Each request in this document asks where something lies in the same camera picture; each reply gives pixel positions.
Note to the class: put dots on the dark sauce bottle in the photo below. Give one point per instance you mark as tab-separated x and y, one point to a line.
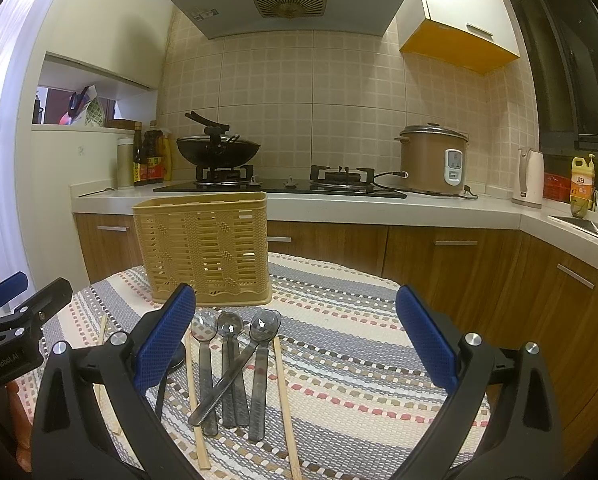
139	167

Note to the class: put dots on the white canister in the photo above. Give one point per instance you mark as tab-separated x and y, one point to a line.
124	163

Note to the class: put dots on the white electric kettle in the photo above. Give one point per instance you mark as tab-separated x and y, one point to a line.
529	178

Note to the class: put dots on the black gas stove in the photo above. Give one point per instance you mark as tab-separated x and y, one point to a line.
321	180

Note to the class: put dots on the black wok with lid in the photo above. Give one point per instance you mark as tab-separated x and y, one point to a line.
216	147

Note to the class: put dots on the yellow detergent bottle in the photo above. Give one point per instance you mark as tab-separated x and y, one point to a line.
582	185

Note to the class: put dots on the white upper cabinet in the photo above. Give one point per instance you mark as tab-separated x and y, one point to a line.
474	34

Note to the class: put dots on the steel sink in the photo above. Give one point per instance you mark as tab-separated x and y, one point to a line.
584	225

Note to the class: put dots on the striped woven tablecloth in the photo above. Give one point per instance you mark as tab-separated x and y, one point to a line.
359	396

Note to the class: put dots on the brown rice cooker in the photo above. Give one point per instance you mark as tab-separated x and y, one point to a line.
433	158

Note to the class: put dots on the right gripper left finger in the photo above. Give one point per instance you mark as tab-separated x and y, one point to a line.
70	439

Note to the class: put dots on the red basket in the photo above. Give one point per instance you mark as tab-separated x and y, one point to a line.
556	188

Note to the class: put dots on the oil bottle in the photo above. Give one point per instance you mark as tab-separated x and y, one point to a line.
153	152

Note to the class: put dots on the beige plastic utensil basket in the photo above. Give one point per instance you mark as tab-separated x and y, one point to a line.
214	242

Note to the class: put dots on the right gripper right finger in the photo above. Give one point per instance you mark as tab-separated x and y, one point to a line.
500	417

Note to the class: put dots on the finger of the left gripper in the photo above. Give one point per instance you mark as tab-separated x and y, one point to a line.
36	310
12	287

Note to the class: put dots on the wooden chopstick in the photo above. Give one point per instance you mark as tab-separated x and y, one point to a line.
201	450
291	445

